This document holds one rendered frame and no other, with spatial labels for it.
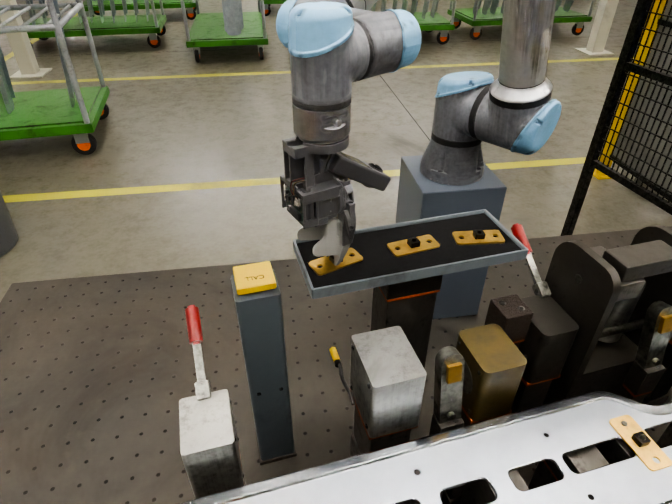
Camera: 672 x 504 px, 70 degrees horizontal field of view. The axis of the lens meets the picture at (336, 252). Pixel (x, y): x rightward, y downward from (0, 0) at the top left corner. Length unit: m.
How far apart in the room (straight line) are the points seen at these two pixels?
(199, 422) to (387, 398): 0.26
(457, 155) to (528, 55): 0.27
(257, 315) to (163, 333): 0.64
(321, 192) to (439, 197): 0.52
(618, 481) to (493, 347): 0.23
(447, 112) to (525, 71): 0.20
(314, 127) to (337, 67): 0.08
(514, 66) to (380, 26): 0.40
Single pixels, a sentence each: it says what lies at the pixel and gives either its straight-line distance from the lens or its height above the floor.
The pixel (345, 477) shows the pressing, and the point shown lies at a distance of 0.72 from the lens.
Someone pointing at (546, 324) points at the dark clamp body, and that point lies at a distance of 0.85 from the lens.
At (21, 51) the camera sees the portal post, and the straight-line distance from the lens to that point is 6.93.
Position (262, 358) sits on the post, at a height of 1.01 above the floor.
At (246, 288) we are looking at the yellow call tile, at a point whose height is 1.16.
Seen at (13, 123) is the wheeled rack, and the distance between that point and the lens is 4.48.
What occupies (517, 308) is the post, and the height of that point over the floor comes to 1.10.
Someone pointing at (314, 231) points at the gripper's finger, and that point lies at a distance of 0.75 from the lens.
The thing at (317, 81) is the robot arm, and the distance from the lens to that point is 0.59.
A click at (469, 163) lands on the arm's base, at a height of 1.15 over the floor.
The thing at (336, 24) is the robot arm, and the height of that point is 1.52.
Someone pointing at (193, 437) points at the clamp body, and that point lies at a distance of 0.70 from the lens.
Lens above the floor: 1.63
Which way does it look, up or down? 36 degrees down
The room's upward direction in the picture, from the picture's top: straight up
